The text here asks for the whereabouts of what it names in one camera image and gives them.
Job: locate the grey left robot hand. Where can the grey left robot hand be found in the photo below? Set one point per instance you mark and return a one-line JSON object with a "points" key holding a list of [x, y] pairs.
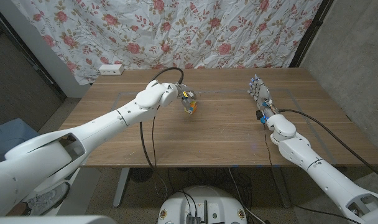
{"points": [[187, 96]]}

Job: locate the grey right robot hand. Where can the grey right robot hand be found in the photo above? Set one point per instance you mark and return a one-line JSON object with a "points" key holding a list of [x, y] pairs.
{"points": [[263, 93]]}

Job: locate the multicolour Rubik's cube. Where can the multicolour Rubik's cube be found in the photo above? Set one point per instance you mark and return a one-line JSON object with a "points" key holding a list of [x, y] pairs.
{"points": [[194, 108]]}

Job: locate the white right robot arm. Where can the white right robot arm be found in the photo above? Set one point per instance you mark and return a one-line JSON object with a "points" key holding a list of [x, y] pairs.
{"points": [[316, 168]]}

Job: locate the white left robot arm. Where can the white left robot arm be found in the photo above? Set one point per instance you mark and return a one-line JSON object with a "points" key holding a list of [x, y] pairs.
{"points": [[99, 127]]}

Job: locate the floral backdrop cloth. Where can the floral backdrop cloth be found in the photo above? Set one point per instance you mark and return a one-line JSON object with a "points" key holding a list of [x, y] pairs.
{"points": [[176, 31]]}

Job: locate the black backdrop stand pole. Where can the black backdrop stand pole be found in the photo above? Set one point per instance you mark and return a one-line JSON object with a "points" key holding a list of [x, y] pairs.
{"points": [[310, 31]]}

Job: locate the white power strip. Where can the white power strip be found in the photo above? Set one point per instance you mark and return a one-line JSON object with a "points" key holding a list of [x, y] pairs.
{"points": [[111, 69]]}

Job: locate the black round floor base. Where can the black round floor base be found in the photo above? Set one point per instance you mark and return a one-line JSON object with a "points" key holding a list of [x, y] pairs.
{"points": [[140, 174]]}

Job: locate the grey table leg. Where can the grey table leg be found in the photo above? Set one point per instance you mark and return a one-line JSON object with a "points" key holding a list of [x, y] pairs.
{"points": [[282, 189]]}

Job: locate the white robot torso base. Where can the white robot torso base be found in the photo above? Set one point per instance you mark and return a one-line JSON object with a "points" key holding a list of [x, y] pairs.
{"points": [[176, 205]]}

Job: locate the white table leg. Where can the white table leg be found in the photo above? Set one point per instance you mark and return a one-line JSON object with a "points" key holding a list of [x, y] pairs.
{"points": [[120, 189]]}

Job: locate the white floor platform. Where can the white floor platform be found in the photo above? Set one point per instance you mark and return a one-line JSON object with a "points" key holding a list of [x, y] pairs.
{"points": [[83, 193]]}

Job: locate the grey sneaker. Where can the grey sneaker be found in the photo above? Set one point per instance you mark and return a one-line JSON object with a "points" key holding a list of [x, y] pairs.
{"points": [[43, 202]]}

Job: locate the blue-grey box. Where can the blue-grey box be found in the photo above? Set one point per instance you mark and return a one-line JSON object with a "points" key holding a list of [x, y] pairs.
{"points": [[5, 140]]}

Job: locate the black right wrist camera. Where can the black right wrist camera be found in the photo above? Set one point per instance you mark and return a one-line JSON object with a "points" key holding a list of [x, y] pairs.
{"points": [[259, 115]]}

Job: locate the black door frame strip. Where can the black door frame strip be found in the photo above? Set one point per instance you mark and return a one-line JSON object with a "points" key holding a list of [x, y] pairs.
{"points": [[27, 54]]}

